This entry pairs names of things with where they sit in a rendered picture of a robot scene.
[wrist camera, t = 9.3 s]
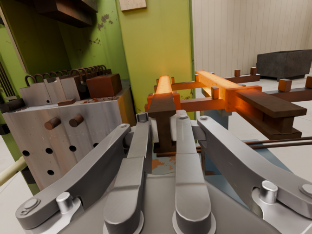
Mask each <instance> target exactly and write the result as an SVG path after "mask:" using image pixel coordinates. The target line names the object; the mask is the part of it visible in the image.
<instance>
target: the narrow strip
mask: <svg viewBox="0 0 312 234"><path fill-rule="evenodd" d="M0 15H1V17H2V20H3V22H4V25H5V27H6V30H7V32H8V35H9V37H10V39H11V42H12V44H13V47H14V49H15V51H16V54H17V56H18V59H19V61H20V64H21V66H22V69H23V71H24V72H27V70H26V67H25V65H24V62H23V60H22V57H21V55H20V52H19V50H18V48H17V45H16V43H15V40H14V38H13V35H12V33H11V30H10V28H9V25H8V23H7V20H6V18H5V15H4V13H3V10H2V8H1V5H0Z"/></svg>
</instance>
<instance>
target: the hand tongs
mask: <svg viewBox="0 0 312 234"><path fill-rule="evenodd" d="M303 140H312V136H307V137H301V138H296V139H283V140H262V141H250V142H244V143H245V144H247V145H251V144H263V143H279V142H291V141H303ZM303 145H312V141H310V142H298V143H281V144H269V145H257V146H250V147H251V148H252V149H266V148H278V147H291V146H303ZM196 151H197V153H201V146H197V147H196ZM167 156H176V152H165V153H157V154H156V157H167Z"/></svg>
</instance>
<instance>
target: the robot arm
mask: <svg viewBox="0 0 312 234"><path fill-rule="evenodd" d="M136 120H137V124H136V126H133V127H130V125H129V124H128V123H124V124H121V125H119V126H117V127H116V128H115V129H114V130H113V131H112V132H111V133H110V134H109V135H108V136H107V137H106V138H105V139H104V140H102V141H101V142H100V143H99V144H98V145H97V146H96V147H95V148H94V149H93V150H92V151H90V152H89V153H88V154H87V155H86V156H85V157H84V158H83V159H82V160H81V161H80V162H78V163H77V164H76V165H75V166H74V167H73V168H72V169H71V170H70V171H69V172H68V173H66V174H65V175H64V176H63V177H62V178H61V179H59V180H58V181H56V182H55V183H53V184H52V185H50V186H48V187H47V188H45V189H44V190H42V191H40V192H39V193H37V194H36V195H34V196H33V197H31V198H30V199H28V200H27V201H25V202H24V203H22V204H21V205H20V206H19V207H18V209H17V210H16V212H15V216H16V218H17V220H18V221H19V223H20V225H21V226H22V228H23V230H24V231H25V233H26V234H312V182H310V181H308V180H306V179H303V178H301V177H299V176H297V175H295V174H293V173H291V172H289V171H286V170H284V169H282V168H280V167H278V166H276V165H274V164H272V163H270V162H269V161H268V160H267V159H265V158H264V157H263V156H261V155H260V154H259V153H257V152H256V151H255V150H253V149H252V148H251V147H249V146H248V145H247V144H245V143H244V142H243V141H241V140H240V139H239V138H237V137H236V136H235V135H233V134H232V133H231V132H229V131H228V130H227V129H225V128H224V127H223V126H221V125H220V124H219V123H217V122H216V121H215V120H213V119H212V118H211V117H208V116H200V117H198V118H197V121H195V120H190V118H189V116H187V113H186V111H185V110H176V114H175V115H173V116H172V117H169V124H170V133H171V140H172V141H176V156H175V171H174V172H170V173H166V174H163V175H157V174H152V146H153V142H154V143H158V142H159V138H158V130H157V123H156V118H151V117H149V116H148V113H147V112H141V113H138V114H136ZM194 140H198V143H199V145H200V146H201V147H202V149H203V150H204V151H205V153H206V154H207V155H208V157H209V158H210V159H211V161H212V162H213V163H214V165H215V166H216V167H217V168H218V170H219V171H220V172H221V174H222V175H223V176H224V177H225V179H226V180H227V182H228V183H229V184H230V186H231V187H232V188H233V189H234V191H235V192H236V193H237V195H238V196H239V197H240V198H241V200H242V201H243V202H244V203H245V204H246V205H247V206H248V207H249V208H250V209H248V208H246V207H245V206H244V205H242V204H241V203H239V202H238V201H236V200H235V199H234V198H232V197H231V196H229V195H228V194H226V193H225V192H223V191H222V190H221V189H219V188H218V187H216V186H215V185H213V184H212V183H211V182H209V181H208V180H206V179H204V176H203V172H202V167H201V162H200V158H199V154H198V153H197V151H196V147H195V141H194ZM117 173H118V175H117ZM116 175H117V178H116V181H115V184H114V187H113V188H112V189H111V190H110V191H109V192H108V193H106V194H105V195H104V196H103V194H104V193H105V191H106V190H107V188H108V187H109V185H110V184H111V182H112V181H113V179H114V178H115V176H116Z"/></svg>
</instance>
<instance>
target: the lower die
mask: <svg viewBox="0 0 312 234"><path fill-rule="evenodd" d="M107 73H108V74H111V73H112V72H111V69H107ZM81 74H82V78H83V80H84V82H86V76H85V72H84V73H82V72H81ZM87 74H88V78H89V79H90V78H91V74H90V71H89V72H88V73H87ZM92 74H93V77H96V75H95V72H94V70H93V71H92ZM43 80H44V81H43V82H38V83H34V84H30V86H29V87H25V88H20V89H19V91H20V94H21V96H22V98H23V101H24V103H25V105H26V107H31V106H39V105H46V104H57V102H59V101H61V100H67V99H75V100H76V101H80V100H82V99H84V98H86V97H88V96H89V95H90V93H89V91H86V92H84V93H83V92H80V91H79V90H78V85H80V84H81V80H80V76H79V74H78V75H77V74H76V73H75V74H73V75H72V76H70V75H66V76H61V77H57V78H56V80H57V82H54V83H48V82H47V80H46V79H43ZM47 100H49V101H50V102H49V103H47Z"/></svg>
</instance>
